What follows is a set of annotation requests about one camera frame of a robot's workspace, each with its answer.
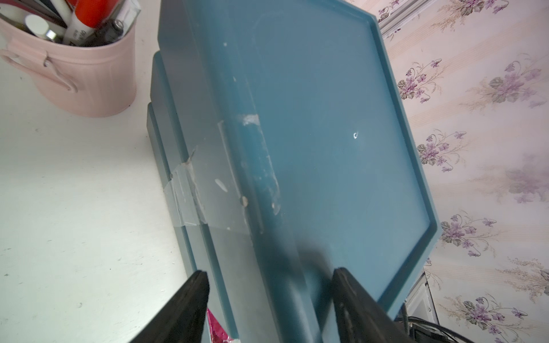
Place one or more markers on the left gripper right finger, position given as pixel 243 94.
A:
pixel 359 317

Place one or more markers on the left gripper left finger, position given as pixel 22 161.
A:
pixel 182 319

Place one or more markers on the magenta flower seed bag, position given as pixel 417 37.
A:
pixel 217 333

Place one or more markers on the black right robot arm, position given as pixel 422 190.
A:
pixel 420 330

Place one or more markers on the teal three-drawer cabinet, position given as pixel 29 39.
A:
pixel 286 154

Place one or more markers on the pink pen cup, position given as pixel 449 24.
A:
pixel 88 82

